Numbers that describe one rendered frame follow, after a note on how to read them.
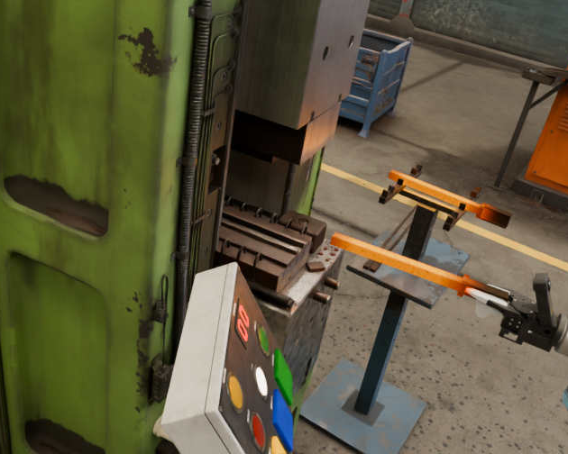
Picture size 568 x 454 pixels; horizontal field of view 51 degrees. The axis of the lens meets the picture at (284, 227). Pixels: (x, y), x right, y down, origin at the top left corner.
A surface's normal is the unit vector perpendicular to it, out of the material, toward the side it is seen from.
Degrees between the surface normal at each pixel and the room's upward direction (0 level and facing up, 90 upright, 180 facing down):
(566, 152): 90
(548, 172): 86
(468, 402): 0
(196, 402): 30
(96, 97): 89
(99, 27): 89
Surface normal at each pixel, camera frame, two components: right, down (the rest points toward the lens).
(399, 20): -0.54, 0.36
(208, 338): -0.36, -0.80
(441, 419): 0.16, -0.85
